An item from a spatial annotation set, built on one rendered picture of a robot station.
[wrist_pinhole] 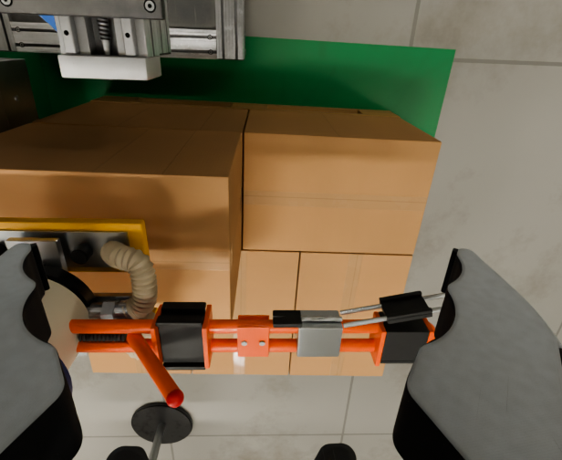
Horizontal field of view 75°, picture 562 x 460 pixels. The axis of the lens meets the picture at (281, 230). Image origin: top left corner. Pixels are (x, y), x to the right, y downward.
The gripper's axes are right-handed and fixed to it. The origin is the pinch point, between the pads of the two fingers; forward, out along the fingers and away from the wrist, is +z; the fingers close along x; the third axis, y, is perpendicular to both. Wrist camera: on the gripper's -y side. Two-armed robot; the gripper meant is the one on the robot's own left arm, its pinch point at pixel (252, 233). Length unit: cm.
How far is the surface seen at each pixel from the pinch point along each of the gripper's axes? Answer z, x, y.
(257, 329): 32.2, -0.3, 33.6
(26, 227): 45, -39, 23
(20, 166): 59, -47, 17
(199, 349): 32, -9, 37
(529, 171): 152, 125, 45
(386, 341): 31, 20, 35
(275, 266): 98, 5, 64
